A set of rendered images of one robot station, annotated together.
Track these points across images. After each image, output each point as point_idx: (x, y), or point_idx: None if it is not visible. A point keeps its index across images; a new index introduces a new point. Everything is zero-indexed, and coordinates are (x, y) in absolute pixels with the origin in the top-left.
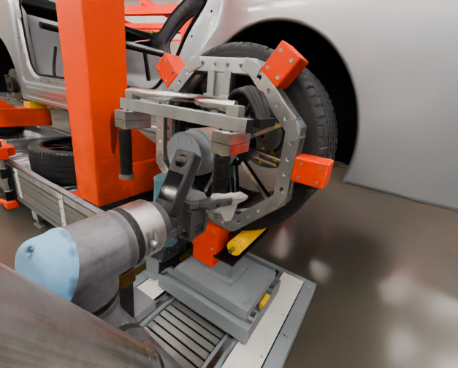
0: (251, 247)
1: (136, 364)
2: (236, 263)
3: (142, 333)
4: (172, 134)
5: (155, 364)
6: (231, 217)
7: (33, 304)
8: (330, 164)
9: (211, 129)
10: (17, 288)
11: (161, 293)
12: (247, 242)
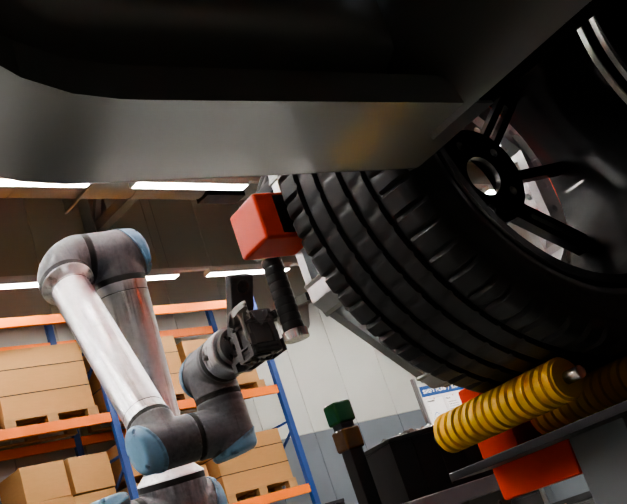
0: (515, 449)
1: (127, 393)
2: (460, 476)
3: (184, 417)
4: (537, 200)
5: (139, 407)
6: (244, 334)
7: (106, 348)
8: (235, 213)
9: None
10: (107, 343)
11: None
12: (454, 418)
